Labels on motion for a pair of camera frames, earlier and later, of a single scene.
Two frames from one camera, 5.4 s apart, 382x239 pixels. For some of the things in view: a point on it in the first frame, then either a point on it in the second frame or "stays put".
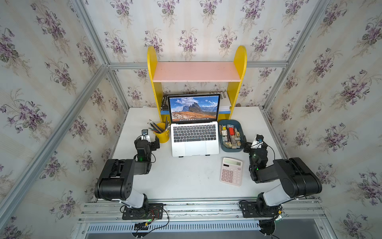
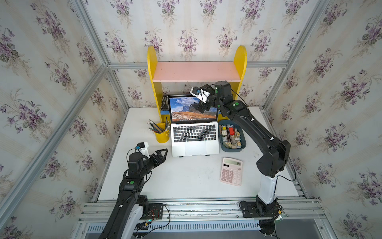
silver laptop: (194, 119) stays put
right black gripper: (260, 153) to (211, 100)
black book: (164, 106) stays put
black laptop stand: (182, 156) stays put
